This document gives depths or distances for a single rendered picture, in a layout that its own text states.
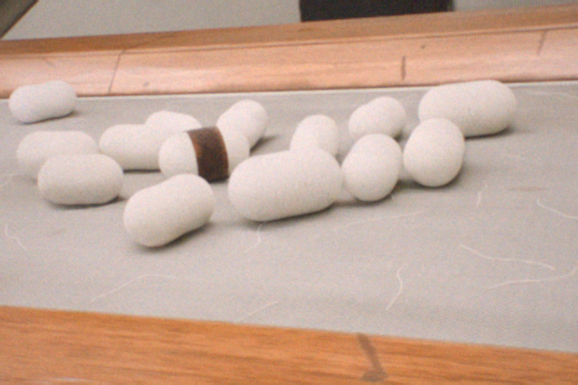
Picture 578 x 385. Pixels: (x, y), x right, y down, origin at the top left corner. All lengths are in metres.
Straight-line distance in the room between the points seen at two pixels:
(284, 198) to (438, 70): 0.21
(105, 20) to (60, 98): 2.37
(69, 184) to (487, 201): 0.14
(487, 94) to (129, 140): 0.14
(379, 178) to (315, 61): 0.21
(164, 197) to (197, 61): 0.26
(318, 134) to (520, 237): 0.09
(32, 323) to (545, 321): 0.11
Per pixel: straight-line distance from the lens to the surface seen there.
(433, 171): 0.27
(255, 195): 0.25
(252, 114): 0.34
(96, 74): 0.53
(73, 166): 0.30
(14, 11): 1.05
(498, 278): 0.21
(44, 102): 0.47
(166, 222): 0.24
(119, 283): 0.23
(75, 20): 2.90
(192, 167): 0.30
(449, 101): 0.33
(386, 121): 0.32
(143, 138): 0.33
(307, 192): 0.25
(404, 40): 0.46
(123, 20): 2.80
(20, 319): 0.16
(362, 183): 0.26
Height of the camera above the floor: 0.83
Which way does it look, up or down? 18 degrees down
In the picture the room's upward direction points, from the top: 6 degrees counter-clockwise
